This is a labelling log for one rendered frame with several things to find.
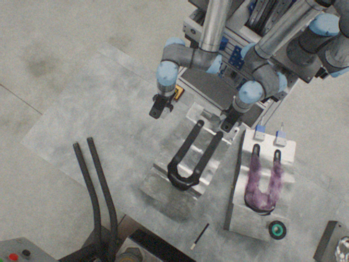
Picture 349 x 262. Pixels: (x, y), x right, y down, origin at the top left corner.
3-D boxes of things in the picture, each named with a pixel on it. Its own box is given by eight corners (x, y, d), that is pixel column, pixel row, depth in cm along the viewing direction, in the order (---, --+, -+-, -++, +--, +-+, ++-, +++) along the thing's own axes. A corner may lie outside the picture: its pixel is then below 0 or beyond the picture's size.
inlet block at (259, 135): (256, 117, 146) (259, 113, 141) (265, 119, 146) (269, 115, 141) (251, 140, 142) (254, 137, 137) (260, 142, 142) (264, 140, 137)
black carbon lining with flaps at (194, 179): (198, 119, 140) (200, 112, 131) (226, 136, 138) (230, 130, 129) (160, 178, 130) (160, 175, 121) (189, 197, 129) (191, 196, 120)
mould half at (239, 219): (242, 131, 146) (250, 125, 136) (291, 144, 146) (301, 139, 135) (223, 228, 132) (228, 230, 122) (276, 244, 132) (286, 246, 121)
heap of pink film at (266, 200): (248, 152, 137) (254, 148, 130) (283, 161, 137) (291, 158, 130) (238, 204, 130) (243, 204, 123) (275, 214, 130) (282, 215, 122)
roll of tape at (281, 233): (282, 240, 122) (286, 242, 118) (264, 237, 122) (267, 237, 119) (283, 221, 124) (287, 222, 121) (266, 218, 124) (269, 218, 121)
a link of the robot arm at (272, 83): (277, 59, 107) (252, 70, 105) (292, 84, 105) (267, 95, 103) (269, 69, 115) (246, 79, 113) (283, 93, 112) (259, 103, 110)
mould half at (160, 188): (192, 108, 148) (196, 98, 136) (234, 134, 146) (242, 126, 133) (139, 189, 135) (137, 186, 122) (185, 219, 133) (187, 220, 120)
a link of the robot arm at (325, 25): (316, 25, 127) (334, 4, 114) (332, 49, 124) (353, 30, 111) (294, 34, 125) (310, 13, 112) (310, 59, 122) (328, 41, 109)
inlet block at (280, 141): (276, 122, 146) (280, 119, 141) (285, 124, 146) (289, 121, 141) (271, 146, 142) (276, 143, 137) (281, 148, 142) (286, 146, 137)
